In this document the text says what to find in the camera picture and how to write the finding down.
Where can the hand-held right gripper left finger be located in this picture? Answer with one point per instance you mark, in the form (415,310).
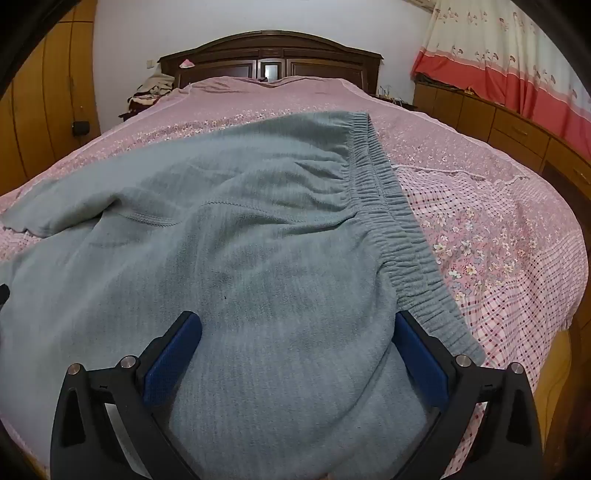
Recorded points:
(173,360)

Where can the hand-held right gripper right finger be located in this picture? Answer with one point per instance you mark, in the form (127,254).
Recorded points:
(422,360)

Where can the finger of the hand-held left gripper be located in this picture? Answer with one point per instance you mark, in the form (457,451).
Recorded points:
(3,294)

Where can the grey pants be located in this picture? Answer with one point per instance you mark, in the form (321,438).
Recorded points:
(258,258)

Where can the pink floral checked bedspread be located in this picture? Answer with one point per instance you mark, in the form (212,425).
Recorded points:
(485,240)

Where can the small black device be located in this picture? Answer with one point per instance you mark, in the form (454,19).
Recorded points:
(81,128)

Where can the wooden wardrobe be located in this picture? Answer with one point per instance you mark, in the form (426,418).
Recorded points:
(41,92)

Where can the long wooden dresser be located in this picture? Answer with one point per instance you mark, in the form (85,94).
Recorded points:
(471,110)

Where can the pile of clothes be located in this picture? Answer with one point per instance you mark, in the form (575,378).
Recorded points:
(152,87)

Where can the nightstand with small items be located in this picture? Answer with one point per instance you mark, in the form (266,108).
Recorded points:
(392,99)

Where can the small pink item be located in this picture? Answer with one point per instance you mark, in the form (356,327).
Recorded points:
(187,64)

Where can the white and red floral curtain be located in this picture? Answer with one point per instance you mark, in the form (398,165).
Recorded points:
(498,55)

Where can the dark wooden headboard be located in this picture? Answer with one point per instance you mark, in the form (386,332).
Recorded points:
(277,50)

